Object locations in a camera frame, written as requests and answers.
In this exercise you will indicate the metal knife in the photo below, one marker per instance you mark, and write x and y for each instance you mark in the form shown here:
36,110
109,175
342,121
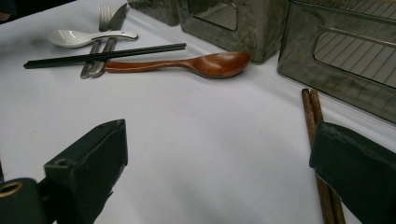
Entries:
118,17

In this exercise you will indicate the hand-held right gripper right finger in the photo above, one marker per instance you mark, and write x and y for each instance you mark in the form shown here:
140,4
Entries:
358,168

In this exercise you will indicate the white ceramic spoon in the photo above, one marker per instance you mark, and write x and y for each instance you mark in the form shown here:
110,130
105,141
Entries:
70,39

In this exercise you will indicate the brown wooden spoon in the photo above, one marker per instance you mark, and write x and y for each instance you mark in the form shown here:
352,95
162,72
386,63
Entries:
218,64

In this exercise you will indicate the black chopstick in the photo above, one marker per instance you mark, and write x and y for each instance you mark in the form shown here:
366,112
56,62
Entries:
62,63
130,51

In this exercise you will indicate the transparent grey plastic bin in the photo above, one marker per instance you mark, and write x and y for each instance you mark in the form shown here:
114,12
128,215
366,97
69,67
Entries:
258,34
299,59
155,12

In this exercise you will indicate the metal fork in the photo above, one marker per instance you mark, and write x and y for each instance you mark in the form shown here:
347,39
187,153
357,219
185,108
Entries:
104,15

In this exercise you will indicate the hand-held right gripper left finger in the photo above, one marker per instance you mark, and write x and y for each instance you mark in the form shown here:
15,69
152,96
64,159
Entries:
87,168

